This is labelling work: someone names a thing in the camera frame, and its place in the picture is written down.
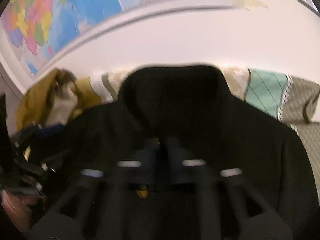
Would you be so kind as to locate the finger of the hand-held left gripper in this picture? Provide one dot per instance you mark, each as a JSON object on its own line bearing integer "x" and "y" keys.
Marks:
{"x": 50, "y": 163}
{"x": 50, "y": 130}

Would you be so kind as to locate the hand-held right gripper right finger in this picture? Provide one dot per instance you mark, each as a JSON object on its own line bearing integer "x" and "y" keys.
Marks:
{"x": 176, "y": 160}

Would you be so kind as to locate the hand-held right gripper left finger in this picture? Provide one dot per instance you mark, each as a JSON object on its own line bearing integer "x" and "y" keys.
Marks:
{"x": 148, "y": 155}

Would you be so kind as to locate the black jacket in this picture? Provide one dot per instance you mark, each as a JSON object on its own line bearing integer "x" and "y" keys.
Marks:
{"x": 200, "y": 120}

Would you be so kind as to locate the person's left hand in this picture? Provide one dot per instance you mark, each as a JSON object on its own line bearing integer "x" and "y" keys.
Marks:
{"x": 17, "y": 210}

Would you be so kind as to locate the white cloth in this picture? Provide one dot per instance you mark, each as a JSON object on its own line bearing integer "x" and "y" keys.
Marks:
{"x": 61, "y": 107}

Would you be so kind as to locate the mustard yellow garment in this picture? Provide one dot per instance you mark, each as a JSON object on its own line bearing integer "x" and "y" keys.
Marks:
{"x": 32, "y": 100}

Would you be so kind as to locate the teal cloth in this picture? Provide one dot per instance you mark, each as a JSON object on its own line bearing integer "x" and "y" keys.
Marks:
{"x": 265, "y": 92}

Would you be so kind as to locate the yellowed tape piece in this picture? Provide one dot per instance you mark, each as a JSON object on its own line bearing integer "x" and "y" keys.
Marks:
{"x": 250, "y": 3}

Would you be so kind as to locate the colourful wall map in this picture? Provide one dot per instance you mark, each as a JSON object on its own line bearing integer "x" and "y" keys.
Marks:
{"x": 37, "y": 17}

